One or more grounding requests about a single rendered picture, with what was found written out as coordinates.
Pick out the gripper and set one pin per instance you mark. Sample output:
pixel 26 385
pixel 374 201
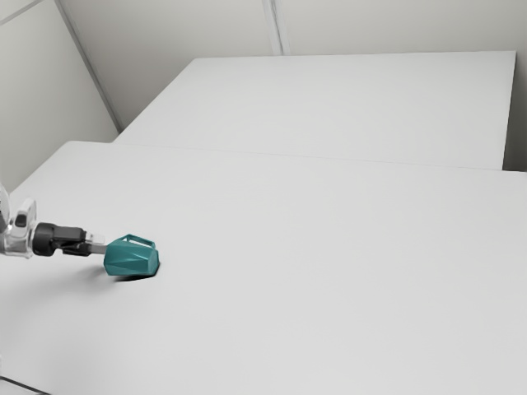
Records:
pixel 49 238

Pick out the teal faceted mug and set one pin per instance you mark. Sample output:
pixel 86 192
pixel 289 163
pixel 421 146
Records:
pixel 129 260

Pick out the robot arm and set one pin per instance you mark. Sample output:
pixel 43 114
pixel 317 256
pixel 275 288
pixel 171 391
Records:
pixel 20 234

